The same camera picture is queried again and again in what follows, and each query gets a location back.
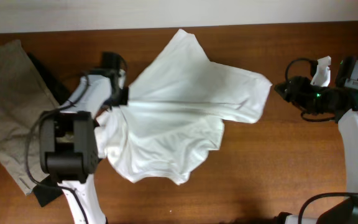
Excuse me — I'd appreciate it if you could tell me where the white t-shirt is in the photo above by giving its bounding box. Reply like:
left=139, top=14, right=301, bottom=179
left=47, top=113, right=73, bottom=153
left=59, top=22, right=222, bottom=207
left=95, top=30, right=272, bottom=185

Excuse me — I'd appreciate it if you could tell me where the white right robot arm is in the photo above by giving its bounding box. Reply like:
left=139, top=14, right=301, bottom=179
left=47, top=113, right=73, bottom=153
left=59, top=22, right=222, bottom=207
left=273, top=56, right=358, bottom=224

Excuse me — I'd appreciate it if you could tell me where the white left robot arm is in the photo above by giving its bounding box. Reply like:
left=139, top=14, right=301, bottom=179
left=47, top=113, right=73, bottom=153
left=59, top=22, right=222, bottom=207
left=39, top=52, right=129, bottom=223

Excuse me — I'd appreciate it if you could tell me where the khaki beige garment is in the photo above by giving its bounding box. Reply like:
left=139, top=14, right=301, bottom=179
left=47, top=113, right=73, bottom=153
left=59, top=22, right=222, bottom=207
left=0, top=40, right=59, bottom=195

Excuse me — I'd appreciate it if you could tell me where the black garment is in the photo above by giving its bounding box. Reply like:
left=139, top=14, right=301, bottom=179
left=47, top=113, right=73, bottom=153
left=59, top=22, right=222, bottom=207
left=27, top=53, right=70, bottom=207

